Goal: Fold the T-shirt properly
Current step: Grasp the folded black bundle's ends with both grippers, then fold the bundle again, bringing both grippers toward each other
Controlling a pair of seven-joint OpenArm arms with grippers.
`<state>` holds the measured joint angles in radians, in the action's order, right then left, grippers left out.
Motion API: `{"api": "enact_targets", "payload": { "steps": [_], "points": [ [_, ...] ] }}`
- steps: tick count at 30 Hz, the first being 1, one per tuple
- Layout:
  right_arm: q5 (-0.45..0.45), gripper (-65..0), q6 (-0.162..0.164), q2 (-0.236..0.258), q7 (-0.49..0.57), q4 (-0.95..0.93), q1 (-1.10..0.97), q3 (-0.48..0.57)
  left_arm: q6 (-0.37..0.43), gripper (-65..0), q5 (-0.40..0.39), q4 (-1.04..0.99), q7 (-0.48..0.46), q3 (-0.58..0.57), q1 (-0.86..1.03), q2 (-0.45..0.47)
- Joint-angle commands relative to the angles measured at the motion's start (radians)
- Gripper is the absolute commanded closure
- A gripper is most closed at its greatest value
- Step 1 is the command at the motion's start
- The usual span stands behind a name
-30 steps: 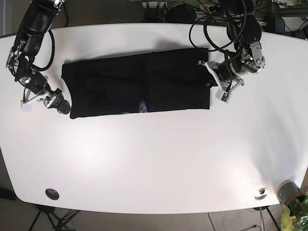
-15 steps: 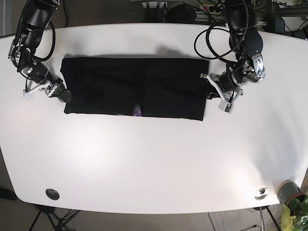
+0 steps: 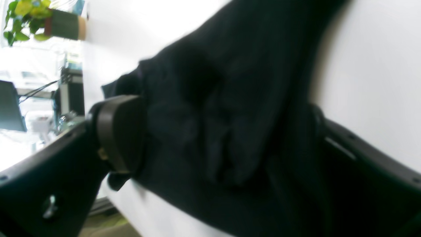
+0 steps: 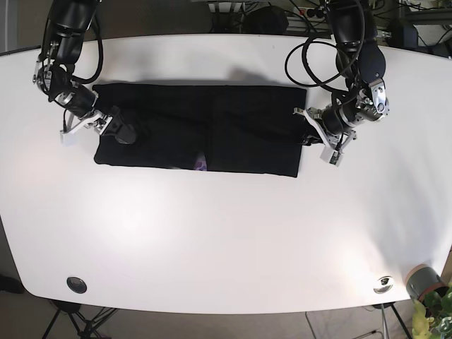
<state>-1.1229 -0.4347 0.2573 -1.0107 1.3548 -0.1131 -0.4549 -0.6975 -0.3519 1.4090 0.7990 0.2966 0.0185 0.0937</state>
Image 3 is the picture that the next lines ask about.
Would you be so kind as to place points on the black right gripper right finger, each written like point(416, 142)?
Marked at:
point(360, 191)

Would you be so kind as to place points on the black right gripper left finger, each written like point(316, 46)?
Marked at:
point(51, 193)

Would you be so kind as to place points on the black T-shirt with emoji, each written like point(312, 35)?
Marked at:
point(231, 136)

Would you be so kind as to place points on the potted green plant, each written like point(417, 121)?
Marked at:
point(36, 19)

